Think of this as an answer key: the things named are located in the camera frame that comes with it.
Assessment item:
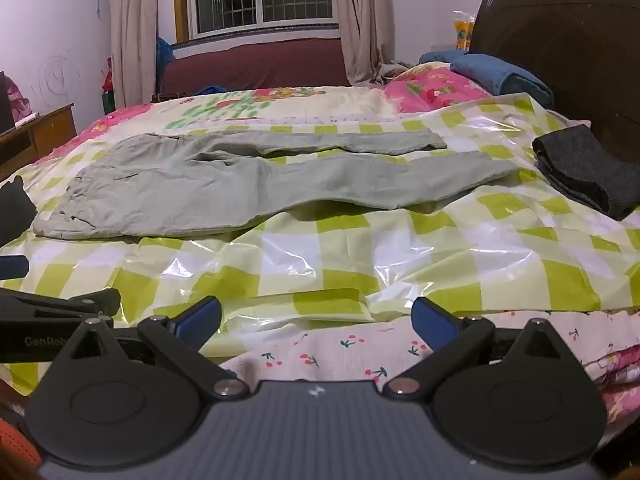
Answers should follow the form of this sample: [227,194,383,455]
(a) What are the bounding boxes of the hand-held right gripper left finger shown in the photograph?
[50,296,252,402]

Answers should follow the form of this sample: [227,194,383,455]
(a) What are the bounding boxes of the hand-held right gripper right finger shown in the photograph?
[382,296,582,403]

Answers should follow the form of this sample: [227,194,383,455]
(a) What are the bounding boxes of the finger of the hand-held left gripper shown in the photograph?
[0,255,30,282]
[0,287,122,322]

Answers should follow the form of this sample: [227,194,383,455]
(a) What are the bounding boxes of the grey-green pants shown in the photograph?
[32,130,521,240]

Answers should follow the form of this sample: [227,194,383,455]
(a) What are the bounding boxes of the black cloth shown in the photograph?
[0,185,39,247]

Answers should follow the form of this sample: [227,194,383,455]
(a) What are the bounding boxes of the green white checked plastic sheet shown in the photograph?
[0,92,640,396]

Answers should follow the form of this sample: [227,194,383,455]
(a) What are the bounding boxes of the black monitor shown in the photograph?
[0,72,16,133]

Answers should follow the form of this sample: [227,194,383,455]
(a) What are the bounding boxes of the pink cloth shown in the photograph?
[2,76,38,123]

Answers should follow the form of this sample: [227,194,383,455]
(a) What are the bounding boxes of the red green bag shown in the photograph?
[101,57,117,113]

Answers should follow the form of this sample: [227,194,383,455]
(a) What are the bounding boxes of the dark grey folded cloth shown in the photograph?
[531,129,640,222]

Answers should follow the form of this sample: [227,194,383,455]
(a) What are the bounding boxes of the floral bed quilt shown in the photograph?
[35,62,496,171]

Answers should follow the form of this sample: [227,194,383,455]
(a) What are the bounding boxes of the brown patterned cloth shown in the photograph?
[372,60,416,84]

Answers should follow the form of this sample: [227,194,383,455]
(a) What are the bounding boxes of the blue rolled blanket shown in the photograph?
[449,53,555,109]

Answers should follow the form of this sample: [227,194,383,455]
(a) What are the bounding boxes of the beige curtain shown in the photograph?
[332,0,396,87]
[109,0,161,108]

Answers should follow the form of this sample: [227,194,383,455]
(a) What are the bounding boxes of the maroon sofa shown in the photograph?
[157,37,351,98]

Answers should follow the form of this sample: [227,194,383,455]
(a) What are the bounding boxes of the blue cloth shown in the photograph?
[419,50,467,66]

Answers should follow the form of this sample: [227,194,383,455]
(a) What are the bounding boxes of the yellow packet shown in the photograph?
[452,10,476,52]

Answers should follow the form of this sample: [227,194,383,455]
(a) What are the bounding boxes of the dark wooden headboard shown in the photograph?
[472,0,640,161]

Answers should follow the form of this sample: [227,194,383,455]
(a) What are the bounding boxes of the orange strap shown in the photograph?
[0,402,42,467]

